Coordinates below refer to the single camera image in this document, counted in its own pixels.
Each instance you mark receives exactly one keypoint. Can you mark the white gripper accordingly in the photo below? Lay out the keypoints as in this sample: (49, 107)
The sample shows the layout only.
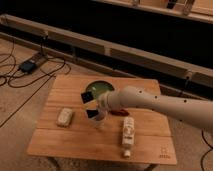
(101, 111)

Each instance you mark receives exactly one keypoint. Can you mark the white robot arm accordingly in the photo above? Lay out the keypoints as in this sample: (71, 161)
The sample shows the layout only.
(197, 113)

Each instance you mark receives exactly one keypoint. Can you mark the green ceramic cup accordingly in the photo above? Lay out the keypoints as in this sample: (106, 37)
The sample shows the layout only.
(99, 87)

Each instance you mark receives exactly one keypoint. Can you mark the red small object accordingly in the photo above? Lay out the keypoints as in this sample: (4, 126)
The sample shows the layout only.
(121, 112)

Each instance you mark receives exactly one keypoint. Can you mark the wooden table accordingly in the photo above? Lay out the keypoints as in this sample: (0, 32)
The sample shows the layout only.
(81, 140)

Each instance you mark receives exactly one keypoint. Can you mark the white plastic bottle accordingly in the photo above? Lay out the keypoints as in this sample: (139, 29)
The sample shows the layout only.
(128, 136)

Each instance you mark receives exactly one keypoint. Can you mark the long wooden baseboard rail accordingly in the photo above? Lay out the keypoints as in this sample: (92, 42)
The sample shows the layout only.
(166, 65)

